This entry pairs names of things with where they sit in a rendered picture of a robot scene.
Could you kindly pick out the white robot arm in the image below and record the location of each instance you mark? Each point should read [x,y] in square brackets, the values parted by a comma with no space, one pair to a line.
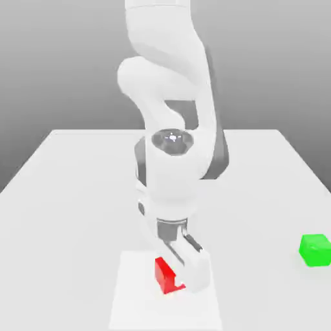
[170,168]

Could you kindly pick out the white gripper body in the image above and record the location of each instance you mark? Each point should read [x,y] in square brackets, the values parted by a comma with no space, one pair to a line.
[192,269]

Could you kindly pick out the small red cube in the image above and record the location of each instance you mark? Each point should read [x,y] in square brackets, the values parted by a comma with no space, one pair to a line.
[163,274]

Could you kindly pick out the small green cube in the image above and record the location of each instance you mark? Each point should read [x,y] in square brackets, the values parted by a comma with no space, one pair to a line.
[314,250]

